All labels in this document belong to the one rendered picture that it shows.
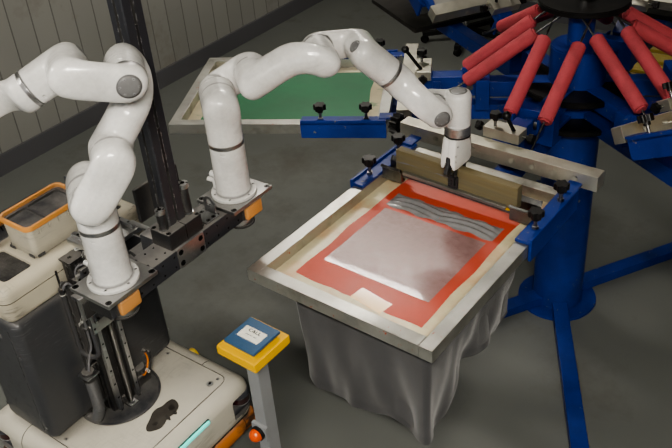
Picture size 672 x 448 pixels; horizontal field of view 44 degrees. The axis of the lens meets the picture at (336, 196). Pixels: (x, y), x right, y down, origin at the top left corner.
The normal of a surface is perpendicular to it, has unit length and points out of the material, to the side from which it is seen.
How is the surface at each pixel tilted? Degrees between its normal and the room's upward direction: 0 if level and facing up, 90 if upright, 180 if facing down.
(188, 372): 0
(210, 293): 0
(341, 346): 92
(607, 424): 0
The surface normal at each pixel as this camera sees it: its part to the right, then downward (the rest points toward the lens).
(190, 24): 0.81, 0.27
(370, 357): -0.58, 0.49
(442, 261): -0.07, -0.84
